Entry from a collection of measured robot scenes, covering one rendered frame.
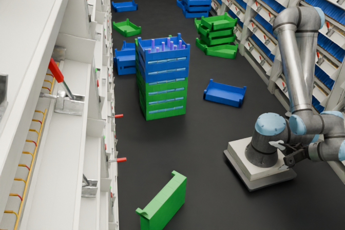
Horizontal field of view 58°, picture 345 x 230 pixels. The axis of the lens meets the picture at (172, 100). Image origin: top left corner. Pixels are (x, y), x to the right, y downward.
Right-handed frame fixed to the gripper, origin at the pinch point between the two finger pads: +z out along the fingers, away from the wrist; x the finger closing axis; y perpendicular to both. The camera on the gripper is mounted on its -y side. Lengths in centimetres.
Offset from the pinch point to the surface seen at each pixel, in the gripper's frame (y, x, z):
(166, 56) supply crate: 5, 70, 54
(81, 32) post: -104, 69, -39
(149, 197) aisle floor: -45, -1, 53
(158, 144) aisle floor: -11, 18, 72
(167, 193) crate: -50, 5, 29
